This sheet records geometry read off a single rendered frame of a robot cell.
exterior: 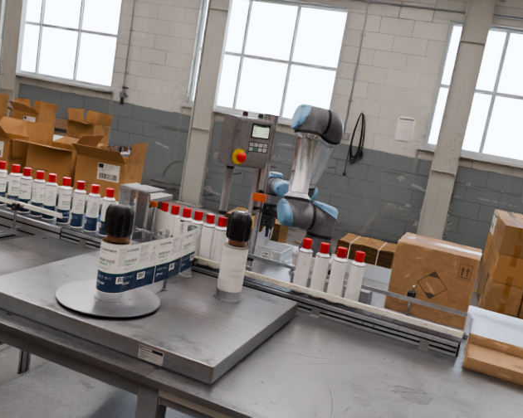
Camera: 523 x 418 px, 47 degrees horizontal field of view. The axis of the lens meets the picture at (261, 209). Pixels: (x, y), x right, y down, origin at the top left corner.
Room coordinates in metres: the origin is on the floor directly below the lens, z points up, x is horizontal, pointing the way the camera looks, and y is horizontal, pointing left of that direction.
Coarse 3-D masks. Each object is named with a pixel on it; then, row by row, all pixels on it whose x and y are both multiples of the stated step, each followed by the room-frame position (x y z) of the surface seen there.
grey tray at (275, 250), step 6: (258, 240) 2.94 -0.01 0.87; (258, 246) 2.94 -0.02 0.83; (264, 246) 2.93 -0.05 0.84; (270, 246) 2.92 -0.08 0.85; (276, 246) 2.91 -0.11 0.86; (282, 246) 2.90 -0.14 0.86; (288, 246) 2.89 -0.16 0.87; (258, 252) 2.73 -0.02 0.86; (264, 252) 2.72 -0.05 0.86; (270, 252) 2.71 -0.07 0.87; (276, 252) 2.70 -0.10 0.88; (282, 252) 2.72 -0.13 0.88; (288, 252) 2.81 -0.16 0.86; (270, 258) 2.71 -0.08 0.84; (276, 258) 2.70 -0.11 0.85; (282, 258) 2.73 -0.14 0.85
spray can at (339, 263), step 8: (344, 248) 2.09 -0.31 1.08; (336, 256) 2.10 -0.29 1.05; (344, 256) 2.08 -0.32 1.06; (336, 264) 2.08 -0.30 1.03; (344, 264) 2.07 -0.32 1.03; (336, 272) 2.07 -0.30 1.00; (344, 272) 2.08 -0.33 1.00; (336, 280) 2.07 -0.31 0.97; (328, 288) 2.09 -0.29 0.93; (336, 288) 2.07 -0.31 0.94
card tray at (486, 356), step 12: (468, 336) 2.05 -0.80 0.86; (480, 336) 2.04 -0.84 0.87; (468, 348) 1.98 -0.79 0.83; (480, 348) 2.01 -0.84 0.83; (492, 348) 2.02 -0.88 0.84; (504, 348) 2.01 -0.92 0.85; (516, 348) 1.99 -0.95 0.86; (468, 360) 1.81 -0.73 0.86; (480, 360) 1.80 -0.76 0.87; (492, 360) 1.91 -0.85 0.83; (504, 360) 1.93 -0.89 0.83; (516, 360) 1.95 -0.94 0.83; (480, 372) 1.79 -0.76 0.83; (492, 372) 1.78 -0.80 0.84; (504, 372) 1.77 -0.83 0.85; (516, 372) 1.76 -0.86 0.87
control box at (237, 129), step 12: (228, 120) 2.31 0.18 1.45; (240, 120) 2.27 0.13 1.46; (252, 120) 2.30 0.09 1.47; (264, 120) 2.34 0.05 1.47; (228, 132) 2.30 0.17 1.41; (240, 132) 2.27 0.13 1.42; (228, 144) 2.28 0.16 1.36; (240, 144) 2.28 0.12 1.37; (228, 156) 2.27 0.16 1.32; (252, 156) 2.31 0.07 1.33; (264, 156) 2.34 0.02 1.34
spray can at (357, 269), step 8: (360, 256) 2.07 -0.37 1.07; (352, 264) 2.07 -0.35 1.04; (360, 264) 2.06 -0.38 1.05; (352, 272) 2.06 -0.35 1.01; (360, 272) 2.06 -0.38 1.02; (352, 280) 2.06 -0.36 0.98; (360, 280) 2.06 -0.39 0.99; (352, 288) 2.06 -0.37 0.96; (360, 288) 2.07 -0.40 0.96; (352, 296) 2.06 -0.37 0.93; (344, 304) 2.07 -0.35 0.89
